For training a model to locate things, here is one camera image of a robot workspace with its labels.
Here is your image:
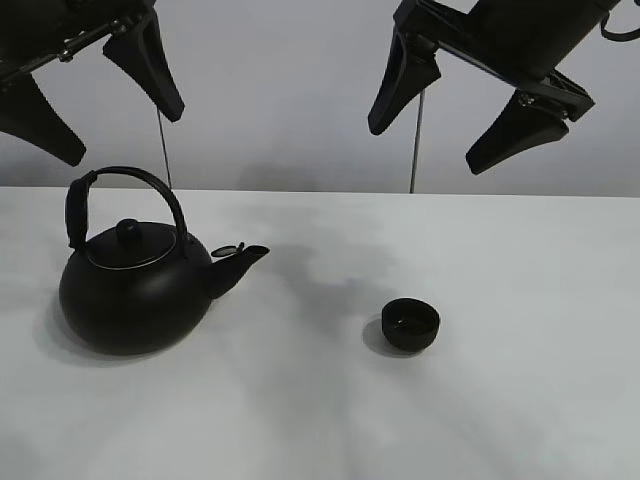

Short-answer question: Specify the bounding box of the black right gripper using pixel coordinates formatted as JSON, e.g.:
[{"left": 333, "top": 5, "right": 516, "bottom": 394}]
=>
[{"left": 367, "top": 1, "right": 617, "bottom": 175}]

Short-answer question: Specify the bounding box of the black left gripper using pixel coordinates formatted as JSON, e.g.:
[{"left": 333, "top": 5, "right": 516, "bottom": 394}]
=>
[{"left": 1, "top": 1, "right": 185, "bottom": 166}]

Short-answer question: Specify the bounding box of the black round teapot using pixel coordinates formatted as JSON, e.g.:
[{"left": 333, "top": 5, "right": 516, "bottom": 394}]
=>
[{"left": 58, "top": 166, "right": 270, "bottom": 356}]

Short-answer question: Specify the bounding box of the small black teacup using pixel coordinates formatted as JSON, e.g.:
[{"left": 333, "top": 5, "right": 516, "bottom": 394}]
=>
[{"left": 381, "top": 298, "right": 441, "bottom": 352}]

